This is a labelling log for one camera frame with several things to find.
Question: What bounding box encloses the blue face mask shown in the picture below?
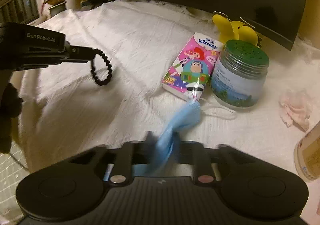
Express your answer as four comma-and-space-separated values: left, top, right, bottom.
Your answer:
133, 100, 201, 177

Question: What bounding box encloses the black beaded hair tie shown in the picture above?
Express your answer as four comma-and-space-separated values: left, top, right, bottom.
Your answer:
89, 48, 113, 87

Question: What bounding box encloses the pink Kleenex tissue pack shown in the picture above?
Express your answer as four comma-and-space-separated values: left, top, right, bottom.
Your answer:
162, 32, 223, 101

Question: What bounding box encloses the yellow bunny plush toy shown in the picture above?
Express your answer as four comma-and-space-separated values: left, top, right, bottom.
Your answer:
212, 11, 261, 47

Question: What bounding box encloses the white textured cloth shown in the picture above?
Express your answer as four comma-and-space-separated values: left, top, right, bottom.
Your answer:
19, 0, 319, 172

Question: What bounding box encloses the green lid glass jar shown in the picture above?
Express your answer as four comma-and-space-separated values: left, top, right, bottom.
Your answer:
210, 39, 270, 108

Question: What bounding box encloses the tan label glass jar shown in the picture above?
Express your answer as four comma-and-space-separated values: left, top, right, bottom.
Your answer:
294, 122, 320, 182

